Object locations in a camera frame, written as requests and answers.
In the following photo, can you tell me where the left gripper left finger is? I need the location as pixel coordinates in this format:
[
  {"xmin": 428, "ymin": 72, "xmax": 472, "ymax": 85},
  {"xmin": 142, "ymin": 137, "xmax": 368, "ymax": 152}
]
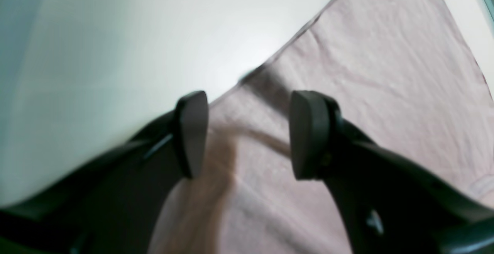
[{"xmin": 1, "ymin": 91, "xmax": 209, "ymax": 254}]

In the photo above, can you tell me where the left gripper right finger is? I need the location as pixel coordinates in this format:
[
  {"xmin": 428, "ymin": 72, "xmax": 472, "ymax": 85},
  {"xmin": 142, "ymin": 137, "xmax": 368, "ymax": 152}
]
[{"xmin": 289, "ymin": 90, "xmax": 494, "ymax": 254}]

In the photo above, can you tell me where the mauve pink t-shirt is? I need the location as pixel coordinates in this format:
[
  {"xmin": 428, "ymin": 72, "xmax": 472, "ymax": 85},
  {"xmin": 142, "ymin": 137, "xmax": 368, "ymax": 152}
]
[{"xmin": 148, "ymin": 0, "xmax": 494, "ymax": 254}]

